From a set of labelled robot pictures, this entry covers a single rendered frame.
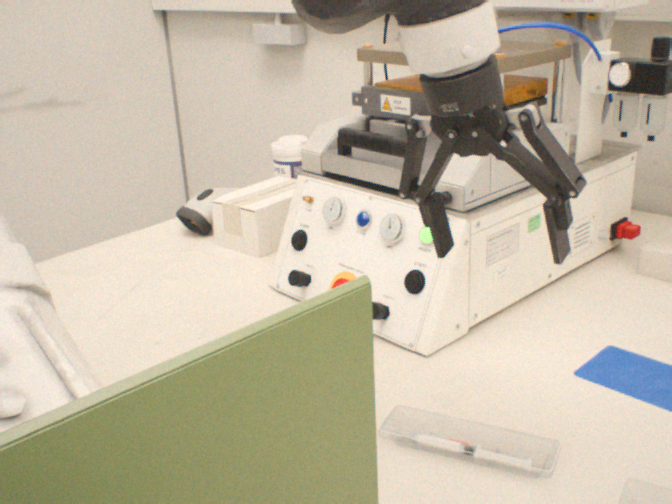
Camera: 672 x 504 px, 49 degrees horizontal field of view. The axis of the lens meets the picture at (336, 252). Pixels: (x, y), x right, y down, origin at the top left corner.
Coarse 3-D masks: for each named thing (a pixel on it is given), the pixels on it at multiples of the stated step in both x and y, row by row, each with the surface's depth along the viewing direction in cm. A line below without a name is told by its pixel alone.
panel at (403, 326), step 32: (320, 192) 115; (352, 192) 110; (320, 224) 114; (352, 224) 109; (416, 224) 101; (288, 256) 118; (320, 256) 113; (352, 256) 109; (384, 256) 104; (416, 256) 101; (288, 288) 117; (320, 288) 112; (384, 288) 104; (384, 320) 103; (416, 320) 99
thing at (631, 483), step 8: (632, 480) 71; (640, 480) 71; (624, 488) 70; (632, 488) 70; (640, 488) 70; (648, 488) 70; (656, 488) 70; (664, 488) 70; (624, 496) 69; (632, 496) 69; (640, 496) 69; (648, 496) 69; (656, 496) 69; (664, 496) 68
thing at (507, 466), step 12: (420, 408) 83; (384, 432) 80; (408, 444) 80; (420, 444) 78; (432, 444) 77; (456, 456) 78; (468, 456) 76; (480, 456) 75; (504, 468) 76; (516, 468) 74; (528, 468) 73; (552, 468) 73
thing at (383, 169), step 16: (384, 128) 112; (400, 128) 110; (432, 144) 106; (336, 160) 112; (352, 160) 109; (368, 160) 108; (384, 160) 107; (400, 160) 107; (432, 160) 106; (352, 176) 110; (368, 176) 108; (384, 176) 105; (400, 176) 103
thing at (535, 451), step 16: (400, 416) 82; (416, 416) 82; (432, 416) 82; (448, 416) 82; (400, 432) 80; (416, 432) 79; (432, 432) 79; (448, 432) 79; (464, 432) 79; (480, 432) 79; (496, 432) 79; (512, 432) 79; (464, 448) 76; (480, 448) 76; (496, 448) 76; (512, 448) 76; (528, 448) 76; (544, 448) 76; (528, 464) 74; (544, 464) 74
